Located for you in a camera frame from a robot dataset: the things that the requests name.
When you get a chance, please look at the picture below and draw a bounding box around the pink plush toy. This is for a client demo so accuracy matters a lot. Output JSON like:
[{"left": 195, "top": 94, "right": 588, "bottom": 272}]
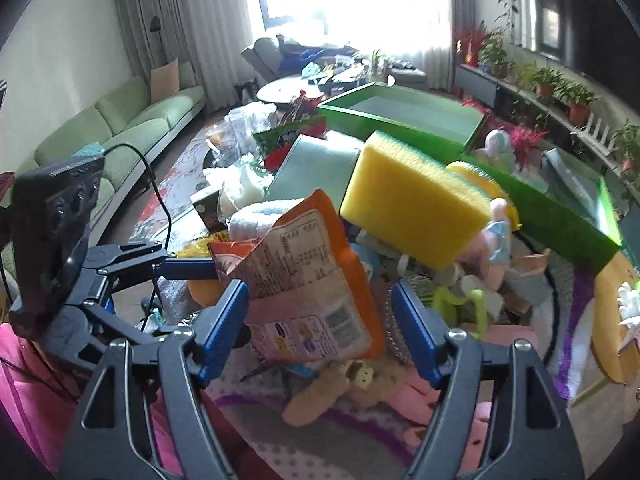
[{"left": 385, "top": 367, "right": 496, "bottom": 448}]

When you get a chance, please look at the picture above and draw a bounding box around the yellow sponge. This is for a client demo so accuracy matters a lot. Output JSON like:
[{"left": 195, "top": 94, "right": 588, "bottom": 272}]
[{"left": 340, "top": 130, "right": 493, "bottom": 271}]

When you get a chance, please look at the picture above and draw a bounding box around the clear plastic bag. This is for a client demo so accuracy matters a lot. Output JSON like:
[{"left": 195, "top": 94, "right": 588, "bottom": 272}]
[{"left": 219, "top": 101, "right": 279, "bottom": 162}]

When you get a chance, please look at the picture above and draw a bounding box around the pale blue fluffy slipper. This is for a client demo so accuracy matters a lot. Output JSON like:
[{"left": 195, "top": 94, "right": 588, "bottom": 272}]
[{"left": 227, "top": 202, "right": 296, "bottom": 244}]

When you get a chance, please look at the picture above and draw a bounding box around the white router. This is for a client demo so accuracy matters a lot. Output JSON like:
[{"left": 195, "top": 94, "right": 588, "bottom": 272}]
[{"left": 571, "top": 112, "right": 617, "bottom": 159}]

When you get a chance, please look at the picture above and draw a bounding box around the cardboard sheet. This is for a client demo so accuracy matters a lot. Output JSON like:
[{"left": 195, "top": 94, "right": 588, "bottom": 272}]
[{"left": 150, "top": 58, "right": 180, "bottom": 102}]

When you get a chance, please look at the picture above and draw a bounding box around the beige pleated curtain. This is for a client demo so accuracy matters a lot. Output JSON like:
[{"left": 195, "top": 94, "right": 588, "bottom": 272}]
[{"left": 112, "top": 0, "right": 261, "bottom": 111}]

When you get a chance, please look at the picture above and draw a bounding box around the red leaf plant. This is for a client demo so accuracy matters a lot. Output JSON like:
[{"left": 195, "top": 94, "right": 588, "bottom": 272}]
[{"left": 454, "top": 22, "right": 488, "bottom": 67}]

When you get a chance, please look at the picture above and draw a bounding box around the blue blanket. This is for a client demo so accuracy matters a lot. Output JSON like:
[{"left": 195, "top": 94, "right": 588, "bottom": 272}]
[{"left": 279, "top": 44, "right": 352, "bottom": 69}]

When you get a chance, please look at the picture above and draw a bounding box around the grey ottoman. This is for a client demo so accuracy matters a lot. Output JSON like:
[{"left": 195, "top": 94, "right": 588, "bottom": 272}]
[{"left": 387, "top": 60, "right": 428, "bottom": 91}]

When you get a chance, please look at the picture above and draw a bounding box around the pale green sponge cloth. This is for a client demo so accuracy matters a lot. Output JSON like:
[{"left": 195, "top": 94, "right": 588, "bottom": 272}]
[{"left": 265, "top": 135, "right": 364, "bottom": 207}]

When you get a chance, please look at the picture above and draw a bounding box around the red feather flower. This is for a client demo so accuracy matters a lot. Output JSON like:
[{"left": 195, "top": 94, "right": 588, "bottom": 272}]
[{"left": 501, "top": 124, "right": 552, "bottom": 172}]

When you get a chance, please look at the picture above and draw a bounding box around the wall television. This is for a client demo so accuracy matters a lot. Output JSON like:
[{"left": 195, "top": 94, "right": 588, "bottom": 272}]
[{"left": 520, "top": 0, "right": 640, "bottom": 103}]

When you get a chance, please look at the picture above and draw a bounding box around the green snack bag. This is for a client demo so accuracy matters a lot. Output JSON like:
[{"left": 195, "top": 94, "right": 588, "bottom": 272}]
[{"left": 252, "top": 115, "right": 329, "bottom": 154}]

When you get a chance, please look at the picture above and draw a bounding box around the black floor lamp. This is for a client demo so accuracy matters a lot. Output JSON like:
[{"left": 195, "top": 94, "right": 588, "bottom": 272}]
[{"left": 149, "top": 16, "right": 163, "bottom": 68}]

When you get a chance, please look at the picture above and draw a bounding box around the lime green plastic toy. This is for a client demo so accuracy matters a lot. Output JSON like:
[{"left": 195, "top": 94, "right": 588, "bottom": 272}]
[{"left": 431, "top": 287, "right": 487, "bottom": 332}]

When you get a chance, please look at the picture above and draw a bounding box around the long television cabinet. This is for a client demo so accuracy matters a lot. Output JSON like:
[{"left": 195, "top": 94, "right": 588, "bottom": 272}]
[{"left": 457, "top": 62, "right": 640, "bottom": 186}]

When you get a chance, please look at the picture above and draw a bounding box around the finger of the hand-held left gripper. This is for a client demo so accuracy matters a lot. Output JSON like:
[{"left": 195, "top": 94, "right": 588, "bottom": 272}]
[
  {"left": 82, "top": 241, "right": 221, "bottom": 286},
  {"left": 57, "top": 304, "right": 201, "bottom": 357}
]

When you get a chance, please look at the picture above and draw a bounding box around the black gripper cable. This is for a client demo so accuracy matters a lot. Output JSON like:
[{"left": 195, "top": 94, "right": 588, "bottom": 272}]
[{"left": 102, "top": 144, "right": 173, "bottom": 331}]

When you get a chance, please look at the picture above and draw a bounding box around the yellow haired plush doll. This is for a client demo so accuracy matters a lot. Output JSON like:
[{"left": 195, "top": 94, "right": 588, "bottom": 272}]
[{"left": 447, "top": 160, "right": 524, "bottom": 292}]

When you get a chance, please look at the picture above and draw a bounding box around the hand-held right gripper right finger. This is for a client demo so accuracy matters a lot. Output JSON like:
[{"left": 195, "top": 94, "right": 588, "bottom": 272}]
[{"left": 391, "top": 280, "right": 586, "bottom": 480}]

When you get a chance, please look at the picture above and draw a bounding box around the grey armchair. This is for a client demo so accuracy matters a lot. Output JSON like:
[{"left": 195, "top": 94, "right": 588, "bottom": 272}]
[{"left": 241, "top": 35, "right": 301, "bottom": 83}]

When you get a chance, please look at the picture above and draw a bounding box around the potted green plant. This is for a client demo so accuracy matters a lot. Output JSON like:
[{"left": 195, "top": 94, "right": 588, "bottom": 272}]
[
  {"left": 554, "top": 80, "right": 599, "bottom": 128},
  {"left": 479, "top": 30, "right": 517, "bottom": 79},
  {"left": 519, "top": 62, "right": 566, "bottom": 102},
  {"left": 611, "top": 120, "right": 640, "bottom": 177}
]

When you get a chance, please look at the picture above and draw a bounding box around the round white coffee table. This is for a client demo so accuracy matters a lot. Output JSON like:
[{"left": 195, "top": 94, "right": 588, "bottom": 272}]
[{"left": 256, "top": 76, "right": 326, "bottom": 106}]

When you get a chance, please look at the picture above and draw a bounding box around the orange snack packet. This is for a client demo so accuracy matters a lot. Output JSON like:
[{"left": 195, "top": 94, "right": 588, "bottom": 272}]
[{"left": 207, "top": 189, "right": 387, "bottom": 365}]

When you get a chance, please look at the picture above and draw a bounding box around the beige teddy bear plush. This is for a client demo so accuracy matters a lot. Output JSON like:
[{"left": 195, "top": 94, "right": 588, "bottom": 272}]
[{"left": 281, "top": 357, "right": 401, "bottom": 429}]

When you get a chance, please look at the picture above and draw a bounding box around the pastel plush toy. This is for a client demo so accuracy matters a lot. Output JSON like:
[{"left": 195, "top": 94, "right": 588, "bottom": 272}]
[{"left": 481, "top": 129, "right": 517, "bottom": 169}]

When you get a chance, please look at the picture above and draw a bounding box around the pink cloth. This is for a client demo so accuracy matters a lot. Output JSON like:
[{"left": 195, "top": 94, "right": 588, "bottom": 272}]
[{"left": 0, "top": 320, "right": 181, "bottom": 480}]

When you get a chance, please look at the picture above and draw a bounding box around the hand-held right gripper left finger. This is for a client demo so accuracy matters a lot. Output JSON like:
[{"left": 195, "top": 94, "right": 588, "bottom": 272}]
[{"left": 59, "top": 280, "right": 251, "bottom": 480}]

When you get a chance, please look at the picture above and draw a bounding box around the patterned purple rug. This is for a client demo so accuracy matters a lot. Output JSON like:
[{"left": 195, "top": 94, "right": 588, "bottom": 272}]
[{"left": 205, "top": 237, "right": 640, "bottom": 480}]

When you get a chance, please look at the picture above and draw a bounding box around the green storage box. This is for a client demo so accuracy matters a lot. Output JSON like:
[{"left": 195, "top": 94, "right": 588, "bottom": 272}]
[
  {"left": 317, "top": 81, "right": 488, "bottom": 161},
  {"left": 450, "top": 149, "right": 625, "bottom": 277}
]

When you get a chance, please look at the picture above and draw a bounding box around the green sofa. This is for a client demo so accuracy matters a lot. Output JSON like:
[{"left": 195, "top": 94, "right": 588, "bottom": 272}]
[{"left": 32, "top": 62, "right": 207, "bottom": 241}]

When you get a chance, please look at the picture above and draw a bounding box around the round wooden stool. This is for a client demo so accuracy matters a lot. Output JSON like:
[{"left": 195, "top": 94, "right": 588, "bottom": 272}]
[{"left": 591, "top": 251, "right": 640, "bottom": 387}]

